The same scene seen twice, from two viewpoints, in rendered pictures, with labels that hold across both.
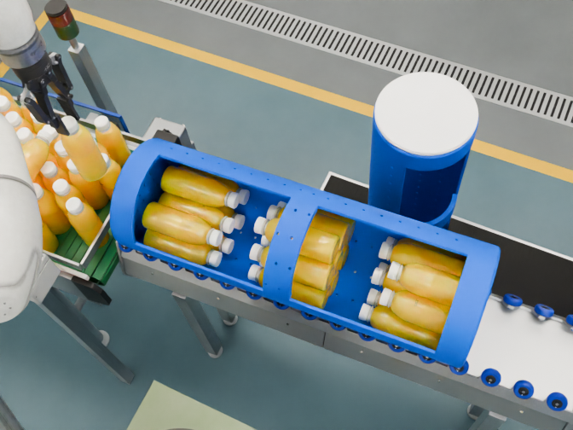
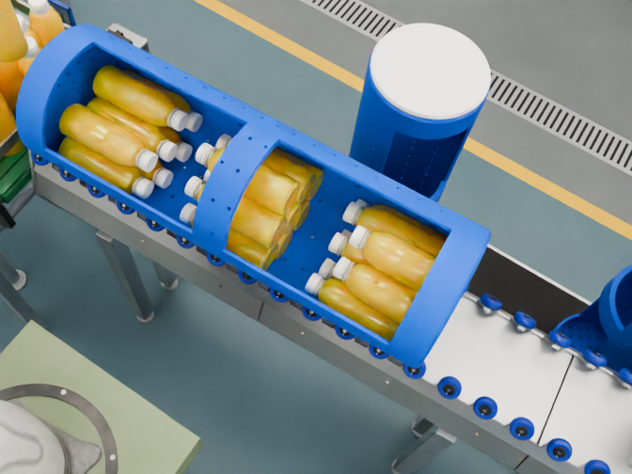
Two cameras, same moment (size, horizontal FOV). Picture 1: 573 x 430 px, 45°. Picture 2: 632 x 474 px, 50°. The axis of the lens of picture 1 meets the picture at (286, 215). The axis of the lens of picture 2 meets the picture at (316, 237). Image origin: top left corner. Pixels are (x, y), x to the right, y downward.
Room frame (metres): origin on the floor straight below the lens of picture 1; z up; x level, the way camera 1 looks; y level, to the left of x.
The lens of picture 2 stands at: (0.05, -0.06, 2.21)
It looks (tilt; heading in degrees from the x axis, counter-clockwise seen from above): 63 degrees down; 351
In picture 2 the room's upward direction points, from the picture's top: 9 degrees clockwise
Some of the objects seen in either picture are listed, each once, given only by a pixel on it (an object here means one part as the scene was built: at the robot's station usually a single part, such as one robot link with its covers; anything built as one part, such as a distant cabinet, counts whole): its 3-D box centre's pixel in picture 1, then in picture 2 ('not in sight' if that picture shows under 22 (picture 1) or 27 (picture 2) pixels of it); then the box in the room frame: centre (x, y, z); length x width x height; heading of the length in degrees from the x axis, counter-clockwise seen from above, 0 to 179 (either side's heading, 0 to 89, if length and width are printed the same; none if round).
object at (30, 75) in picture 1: (34, 69); not in sight; (0.98, 0.45, 1.53); 0.08 x 0.07 x 0.09; 150
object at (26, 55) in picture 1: (19, 43); not in sight; (0.98, 0.45, 1.60); 0.09 x 0.09 x 0.06
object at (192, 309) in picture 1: (200, 323); (129, 278); (0.85, 0.36, 0.31); 0.06 x 0.06 x 0.63; 59
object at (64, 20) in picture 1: (59, 14); not in sight; (1.45, 0.52, 1.23); 0.06 x 0.06 x 0.04
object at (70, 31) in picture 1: (65, 26); not in sight; (1.45, 0.52, 1.18); 0.06 x 0.06 x 0.05
